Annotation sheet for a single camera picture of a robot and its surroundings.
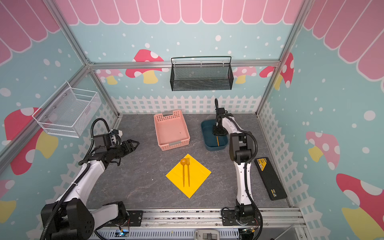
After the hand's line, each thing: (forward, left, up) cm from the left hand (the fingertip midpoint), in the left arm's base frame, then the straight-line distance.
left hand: (136, 147), depth 84 cm
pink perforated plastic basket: (+23, -16, -13) cm, 31 cm away
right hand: (+21, -49, -13) cm, 55 cm away
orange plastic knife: (+15, -49, -14) cm, 53 cm away
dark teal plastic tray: (+18, -44, -16) cm, 50 cm away
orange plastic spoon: (-2, -26, -14) cm, 30 cm away
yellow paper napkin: (-9, -36, -15) cm, 40 cm away
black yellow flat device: (-12, -77, -12) cm, 79 cm away
